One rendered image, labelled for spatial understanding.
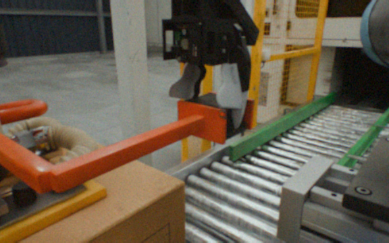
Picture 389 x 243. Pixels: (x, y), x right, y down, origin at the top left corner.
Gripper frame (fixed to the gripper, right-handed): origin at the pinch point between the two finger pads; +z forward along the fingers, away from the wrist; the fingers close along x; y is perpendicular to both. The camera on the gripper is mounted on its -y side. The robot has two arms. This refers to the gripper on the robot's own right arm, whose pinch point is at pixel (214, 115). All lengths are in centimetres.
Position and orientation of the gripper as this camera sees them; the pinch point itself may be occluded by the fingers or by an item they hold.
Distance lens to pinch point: 45.3
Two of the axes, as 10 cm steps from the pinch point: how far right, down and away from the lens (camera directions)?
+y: -6.4, 2.5, -7.3
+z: 0.0, 9.4, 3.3
